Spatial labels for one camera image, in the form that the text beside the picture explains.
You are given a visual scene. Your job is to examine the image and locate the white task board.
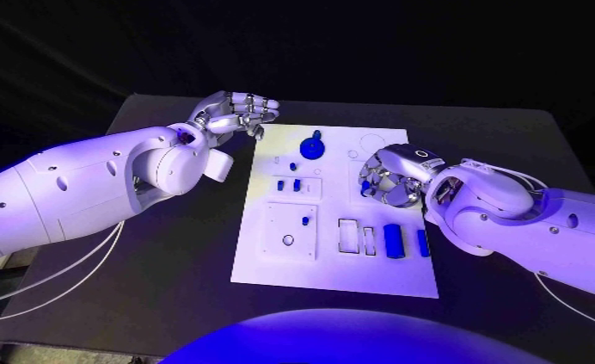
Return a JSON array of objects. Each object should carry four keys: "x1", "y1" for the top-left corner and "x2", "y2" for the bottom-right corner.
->
[{"x1": 229, "y1": 123, "x2": 441, "y2": 299}]

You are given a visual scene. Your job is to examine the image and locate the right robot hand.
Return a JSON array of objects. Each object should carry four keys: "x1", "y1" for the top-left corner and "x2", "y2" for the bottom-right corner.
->
[{"x1": 357, "y1": 143, "x2": 448, "y2": 209}]

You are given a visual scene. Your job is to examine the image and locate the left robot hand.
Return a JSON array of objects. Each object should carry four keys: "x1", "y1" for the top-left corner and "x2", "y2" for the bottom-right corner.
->
[{"x1": 186, "y1": 90, "x2": 281, "y2": 141}]

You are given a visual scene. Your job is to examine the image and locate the white cable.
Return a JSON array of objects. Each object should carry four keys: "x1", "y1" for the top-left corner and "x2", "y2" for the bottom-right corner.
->
[
  {"x1": 0, "y1": 221, "x2": 127, "y2": 321},
  {"x1": 483, "y1": 163, "x2": 550, "y2": 193},
  {"x1": 0, "y1": 220, "x2": 125, "y2": 301},
  {"x1": 533, "y1": 271, "x2": 595, "y2": 322}
]

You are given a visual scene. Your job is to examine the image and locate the blue gear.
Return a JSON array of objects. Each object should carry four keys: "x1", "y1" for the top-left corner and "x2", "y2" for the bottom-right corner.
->
[{"x1": 298, "y1": 137, "x2": 327, "y2": 160}]

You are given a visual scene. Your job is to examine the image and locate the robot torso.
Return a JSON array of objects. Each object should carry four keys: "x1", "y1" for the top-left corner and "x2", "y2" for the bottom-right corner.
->
[{"x1": 157, "y1": 308, "x2": 555, "y2": 364}]

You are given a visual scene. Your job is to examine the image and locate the blue thick long cylinder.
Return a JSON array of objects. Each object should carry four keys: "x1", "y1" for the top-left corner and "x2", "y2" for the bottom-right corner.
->
[{"x1": 383, "y1": 223, "x2": 405, "y2": 259}]

